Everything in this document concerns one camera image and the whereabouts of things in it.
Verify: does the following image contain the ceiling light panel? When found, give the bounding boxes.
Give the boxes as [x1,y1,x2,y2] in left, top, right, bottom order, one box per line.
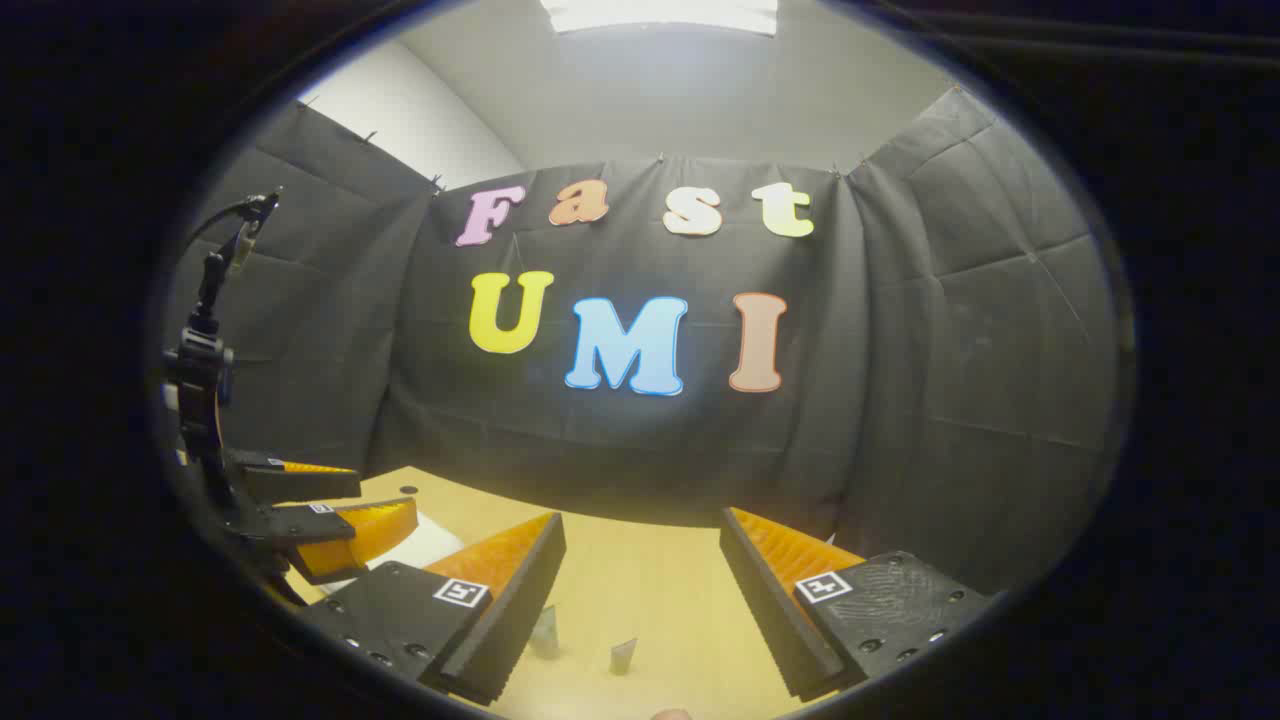
[540,0,779,37]

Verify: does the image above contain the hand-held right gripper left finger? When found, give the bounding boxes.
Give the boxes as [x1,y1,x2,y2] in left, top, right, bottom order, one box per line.
[300,512,567,707]

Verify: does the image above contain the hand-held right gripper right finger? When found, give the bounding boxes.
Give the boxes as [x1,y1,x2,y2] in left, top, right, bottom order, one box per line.
[720,507,1001,703]

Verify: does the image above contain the black backdrop cloth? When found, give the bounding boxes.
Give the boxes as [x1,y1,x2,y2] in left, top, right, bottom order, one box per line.
[160,85,1121,601]

